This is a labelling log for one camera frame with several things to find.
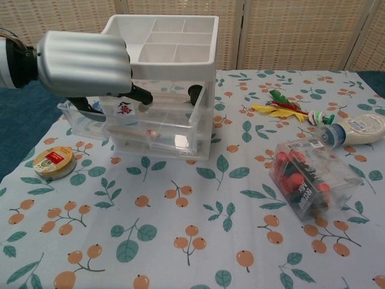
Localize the woven folding screen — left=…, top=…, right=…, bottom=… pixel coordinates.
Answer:
left=0, top=0, right=385, bottom=75

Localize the small black cap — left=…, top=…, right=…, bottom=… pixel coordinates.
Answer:
left=186, top=84, right=202, bottom=105

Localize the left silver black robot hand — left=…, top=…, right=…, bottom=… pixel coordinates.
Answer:
left=35, top=31, right=153, bottom=123

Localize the floral tablecloth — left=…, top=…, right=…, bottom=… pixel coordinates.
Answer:
left=0, top=69, right=385, bottom=289

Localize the clear plastic tomato container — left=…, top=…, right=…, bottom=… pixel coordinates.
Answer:
left=269, top=140, right=363, bottom=223

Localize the round yellow tin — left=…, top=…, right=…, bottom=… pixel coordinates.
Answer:
left=32, top=146, right=78, bottom=181

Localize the clear plastic drawer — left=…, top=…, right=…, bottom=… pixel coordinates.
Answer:
left=112, top=138, right=211, bottom=161
left=111, top=105, right=213, bottom=143
left=57, top=85, right=202, bottom=151

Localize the mayonnaise squeeze bottle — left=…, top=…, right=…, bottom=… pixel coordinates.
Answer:
left=315, top=114, right=385, bottom=151

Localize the dark blue table cover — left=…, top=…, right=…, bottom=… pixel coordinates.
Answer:
left=0, top=69, right=385, bottom=184

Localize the white blue mahjong tile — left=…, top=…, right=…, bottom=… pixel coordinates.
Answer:
left=100, top=96, right=136, bottom=119

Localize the wooden pencil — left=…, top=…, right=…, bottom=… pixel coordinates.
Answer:
left=106, top=126, right=159, bottom=140

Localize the white drawer organizer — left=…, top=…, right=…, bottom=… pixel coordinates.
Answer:
left=102, top=14, right=220, bottom=160

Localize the colourful feather shuttlecock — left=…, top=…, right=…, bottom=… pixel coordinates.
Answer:
left=251, top=89, right=335, bottom=126

